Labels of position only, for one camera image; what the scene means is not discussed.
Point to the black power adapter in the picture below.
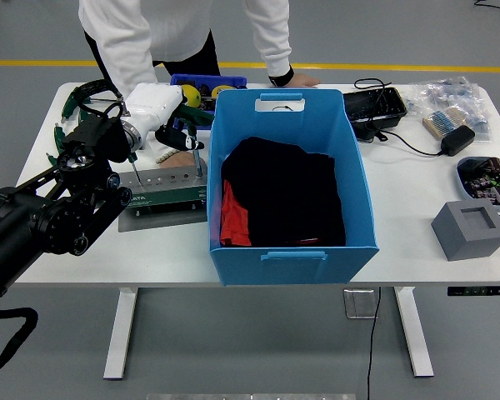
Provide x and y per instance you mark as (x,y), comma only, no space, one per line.
(458,141)

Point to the black wrist watch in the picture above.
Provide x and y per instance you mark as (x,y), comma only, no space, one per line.
(282,78)

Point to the black plastic tray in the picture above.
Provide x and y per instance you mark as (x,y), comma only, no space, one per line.
(373,106)

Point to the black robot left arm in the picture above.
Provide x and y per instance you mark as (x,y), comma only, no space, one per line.
(37,212)

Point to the green grey wrench holder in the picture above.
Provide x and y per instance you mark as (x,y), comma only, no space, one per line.
(171,196)

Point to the small blue parts bin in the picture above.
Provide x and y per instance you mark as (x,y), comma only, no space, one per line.
(208,79)

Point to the grey block with square recess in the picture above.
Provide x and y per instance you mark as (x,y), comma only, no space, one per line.
(462,237)

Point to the person's right hand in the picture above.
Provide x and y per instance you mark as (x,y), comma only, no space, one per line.
(179,160)

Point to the clear bags of blue parts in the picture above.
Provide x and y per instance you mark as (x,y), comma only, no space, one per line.
(446,91)

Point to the person's left hand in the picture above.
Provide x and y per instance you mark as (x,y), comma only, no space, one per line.
(306,80)

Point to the light blue dish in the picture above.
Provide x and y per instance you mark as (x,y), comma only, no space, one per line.
(462,183)

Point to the person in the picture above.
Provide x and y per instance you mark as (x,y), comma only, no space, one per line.
(179,25)

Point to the red cloth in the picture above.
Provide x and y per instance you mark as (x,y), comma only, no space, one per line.
(233,216)

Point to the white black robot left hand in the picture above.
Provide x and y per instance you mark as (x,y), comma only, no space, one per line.
(154,102)

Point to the pile of electronic parts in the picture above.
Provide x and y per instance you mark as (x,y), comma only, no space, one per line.
(487,179)

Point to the metal floor socket plate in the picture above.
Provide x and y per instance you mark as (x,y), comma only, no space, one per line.
(360,304)

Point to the yellow lemon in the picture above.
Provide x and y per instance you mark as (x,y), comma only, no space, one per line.
(192,96)

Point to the resistor tape bundle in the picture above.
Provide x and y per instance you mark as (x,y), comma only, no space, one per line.
(441,121)

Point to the black cloth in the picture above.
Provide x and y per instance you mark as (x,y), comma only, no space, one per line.
(283,187)

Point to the large blue plastic box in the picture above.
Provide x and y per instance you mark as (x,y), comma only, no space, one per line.
(296,266)

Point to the person's left forearm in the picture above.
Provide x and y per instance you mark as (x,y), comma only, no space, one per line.
(273,37)

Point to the dark brown cylinder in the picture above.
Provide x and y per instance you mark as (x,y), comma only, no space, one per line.
(203,90)

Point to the black table control panel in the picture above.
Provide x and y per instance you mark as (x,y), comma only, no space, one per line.
(479,291)

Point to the yellow tape measure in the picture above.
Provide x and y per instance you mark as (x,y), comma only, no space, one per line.
(223,89)

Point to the white table leg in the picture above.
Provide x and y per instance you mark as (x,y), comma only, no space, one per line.
(123,333)
(414,333)

